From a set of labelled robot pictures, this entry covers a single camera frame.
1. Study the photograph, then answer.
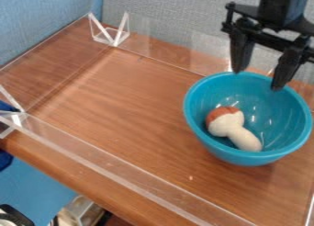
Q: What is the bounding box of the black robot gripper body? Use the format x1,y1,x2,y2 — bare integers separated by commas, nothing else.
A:
222,0,314,62

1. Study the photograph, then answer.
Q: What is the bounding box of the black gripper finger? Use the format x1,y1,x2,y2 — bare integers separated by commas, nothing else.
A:
271,36,311,91
230,17,255,73

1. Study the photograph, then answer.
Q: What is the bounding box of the blue plastic bowl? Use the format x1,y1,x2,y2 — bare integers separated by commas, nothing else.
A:
183,72,312,166

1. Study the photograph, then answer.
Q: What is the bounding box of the white toy mushroom brown cap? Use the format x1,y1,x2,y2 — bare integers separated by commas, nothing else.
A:
206,107,262,152

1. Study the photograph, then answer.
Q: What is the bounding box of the clear acrylic back barrier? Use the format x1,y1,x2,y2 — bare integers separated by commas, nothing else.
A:
119,31,314,85

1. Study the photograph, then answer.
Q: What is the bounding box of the clear acrylic barrier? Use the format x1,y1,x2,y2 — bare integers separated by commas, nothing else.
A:
119,31,314,85
0,113,255,226

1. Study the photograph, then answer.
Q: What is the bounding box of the clear acrylic front barrier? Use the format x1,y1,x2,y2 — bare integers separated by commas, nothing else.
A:
0,113,255,226

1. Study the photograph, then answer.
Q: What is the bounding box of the blue object at left edge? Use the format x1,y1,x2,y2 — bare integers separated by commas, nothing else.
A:
0,100,21,173

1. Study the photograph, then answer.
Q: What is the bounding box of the black white object bottom left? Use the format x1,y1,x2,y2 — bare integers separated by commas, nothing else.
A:
0,204,36,226

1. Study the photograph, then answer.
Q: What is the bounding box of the clear acrylic corner bracket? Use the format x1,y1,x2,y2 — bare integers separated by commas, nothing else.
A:
87,12,129,47

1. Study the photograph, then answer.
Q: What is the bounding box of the metal table frame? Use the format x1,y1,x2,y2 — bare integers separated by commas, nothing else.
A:
48,196,104,226

